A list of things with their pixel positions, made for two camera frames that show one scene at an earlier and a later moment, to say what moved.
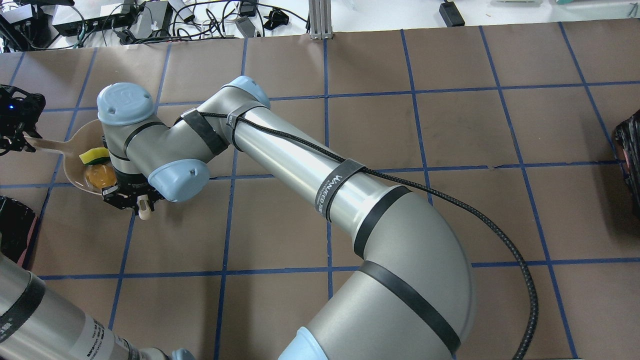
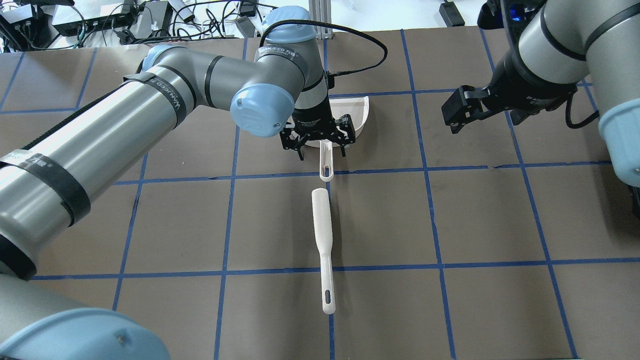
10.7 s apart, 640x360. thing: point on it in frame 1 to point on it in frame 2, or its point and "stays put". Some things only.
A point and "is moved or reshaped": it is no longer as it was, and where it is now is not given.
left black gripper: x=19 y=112 to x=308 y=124
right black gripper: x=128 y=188 to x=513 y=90
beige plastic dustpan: x=88 y=137 is moved or reshaped
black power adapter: x=451 y=15 stays put
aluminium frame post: x=320 y=19 stays put
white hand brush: x=144 y=207 to x=323 y=201
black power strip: x=118 y=21 stays put
